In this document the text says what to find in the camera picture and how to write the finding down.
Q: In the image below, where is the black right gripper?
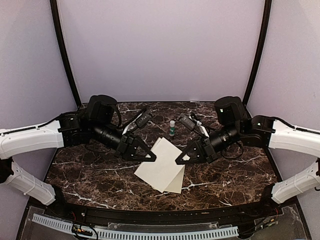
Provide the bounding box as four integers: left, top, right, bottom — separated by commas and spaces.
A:
175, 122, 242, 165

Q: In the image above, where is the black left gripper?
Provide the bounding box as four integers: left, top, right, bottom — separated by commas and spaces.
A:
91, 121, 157, 162

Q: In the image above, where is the spare white paper sheet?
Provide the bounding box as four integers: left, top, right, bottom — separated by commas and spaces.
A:
134, 137, 183, 193

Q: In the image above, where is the green white glue stick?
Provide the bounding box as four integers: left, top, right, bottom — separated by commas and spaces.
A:
169, 120, 175, 137

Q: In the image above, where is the cream paper envelope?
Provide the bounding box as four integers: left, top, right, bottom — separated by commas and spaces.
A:
164, 165, 185, 194

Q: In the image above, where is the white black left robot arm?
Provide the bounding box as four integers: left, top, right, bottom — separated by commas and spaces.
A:
0, 95, 156, 218

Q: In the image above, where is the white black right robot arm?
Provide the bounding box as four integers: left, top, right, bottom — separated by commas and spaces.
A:
175, 96, 320, 217

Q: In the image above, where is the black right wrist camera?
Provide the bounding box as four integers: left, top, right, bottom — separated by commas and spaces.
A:
178, 113, 196, 131

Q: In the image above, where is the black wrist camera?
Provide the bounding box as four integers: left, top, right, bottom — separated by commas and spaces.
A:
135, 110, 153, 129
178, 113, 196, 131

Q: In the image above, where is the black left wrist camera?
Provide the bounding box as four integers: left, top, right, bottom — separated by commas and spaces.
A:
135, 110, 153, 129

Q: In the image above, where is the white slotted cable duct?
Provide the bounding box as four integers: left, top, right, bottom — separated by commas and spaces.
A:
32, 213, 239, 240

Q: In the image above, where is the black front table rail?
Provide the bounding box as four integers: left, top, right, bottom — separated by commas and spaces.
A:
65, 202, 277, 225

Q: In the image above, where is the black right corner frame post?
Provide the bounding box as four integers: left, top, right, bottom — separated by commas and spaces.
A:
242, 0, 273, 107

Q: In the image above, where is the black corner frame post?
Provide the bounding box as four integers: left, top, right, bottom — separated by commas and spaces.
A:
49, 0, 82, 108
242, 0, 273, 107

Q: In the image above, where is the black left corner frame post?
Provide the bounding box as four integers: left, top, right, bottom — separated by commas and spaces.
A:
49, 0, 82, 108

